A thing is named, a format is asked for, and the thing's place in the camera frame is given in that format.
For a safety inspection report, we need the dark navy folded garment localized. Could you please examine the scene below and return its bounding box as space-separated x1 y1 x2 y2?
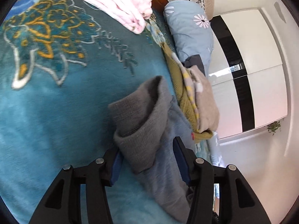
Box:
182 55 205 75

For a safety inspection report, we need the teal floral bed blanket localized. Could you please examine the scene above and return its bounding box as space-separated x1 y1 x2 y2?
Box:
1 0 180 223

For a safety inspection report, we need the white black striped wardrobe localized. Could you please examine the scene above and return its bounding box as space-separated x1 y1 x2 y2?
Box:
209 9 288 139

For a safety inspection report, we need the green hanging plant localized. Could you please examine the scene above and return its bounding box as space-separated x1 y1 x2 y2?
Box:
267 121 281 135

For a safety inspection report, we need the light blue floral quilt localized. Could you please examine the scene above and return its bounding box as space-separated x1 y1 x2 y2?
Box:
164 0 214 76

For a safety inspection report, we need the beige folded garment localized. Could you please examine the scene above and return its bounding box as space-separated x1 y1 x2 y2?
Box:
171 53 220 133

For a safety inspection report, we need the olive yellow folded garment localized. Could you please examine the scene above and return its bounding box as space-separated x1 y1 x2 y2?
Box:
160 42 213 143

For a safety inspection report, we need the grey knit sweater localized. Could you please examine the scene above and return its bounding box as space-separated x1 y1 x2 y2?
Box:
108 76 195 223

